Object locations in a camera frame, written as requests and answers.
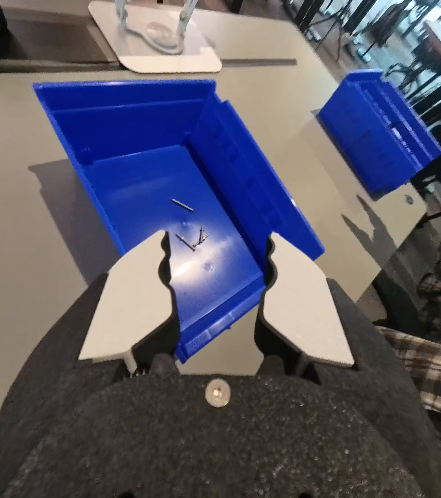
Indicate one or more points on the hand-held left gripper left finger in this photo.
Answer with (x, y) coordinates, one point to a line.
(134, 307)

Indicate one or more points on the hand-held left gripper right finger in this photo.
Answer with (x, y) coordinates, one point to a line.
(302, 311)

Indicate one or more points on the blue plastic bin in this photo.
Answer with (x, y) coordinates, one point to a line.
(146, 175)
(376, 155)

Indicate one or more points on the white rounded mat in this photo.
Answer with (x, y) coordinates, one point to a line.
(146, 64)

